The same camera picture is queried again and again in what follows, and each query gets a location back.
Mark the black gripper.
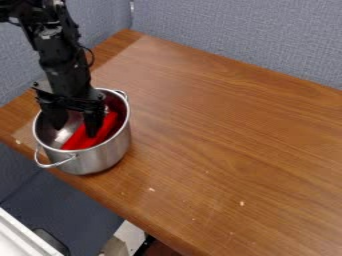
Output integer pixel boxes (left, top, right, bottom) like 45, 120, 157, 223
33, 61, 106, 137

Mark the white table bracket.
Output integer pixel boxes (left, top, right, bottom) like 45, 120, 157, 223
98, 221, 149, 256

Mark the red block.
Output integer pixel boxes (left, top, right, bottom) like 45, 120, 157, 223
61, 110, 121, 151

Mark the metal pot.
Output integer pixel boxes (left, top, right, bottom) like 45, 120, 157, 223
33, 88, 131, 175

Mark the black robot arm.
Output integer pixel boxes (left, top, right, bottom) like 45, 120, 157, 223
0, 0, 106, 137

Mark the white equipment box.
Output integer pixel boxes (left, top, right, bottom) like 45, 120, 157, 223
0, 207, 71, 256

